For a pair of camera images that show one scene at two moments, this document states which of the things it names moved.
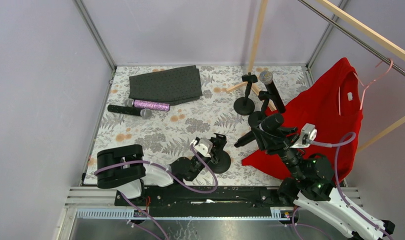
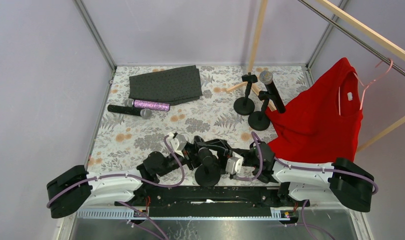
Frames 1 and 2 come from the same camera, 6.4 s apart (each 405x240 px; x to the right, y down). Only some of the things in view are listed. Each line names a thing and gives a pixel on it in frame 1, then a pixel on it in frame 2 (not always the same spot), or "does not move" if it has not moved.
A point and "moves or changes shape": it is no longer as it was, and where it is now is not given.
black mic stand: [223, 164] moves or changes shape
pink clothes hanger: [367, 84] does not move
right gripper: [276, 136] -> [224, 151]
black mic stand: [245, 105] does not move
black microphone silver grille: [266, 77] does not move
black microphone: [144, 113] does not move
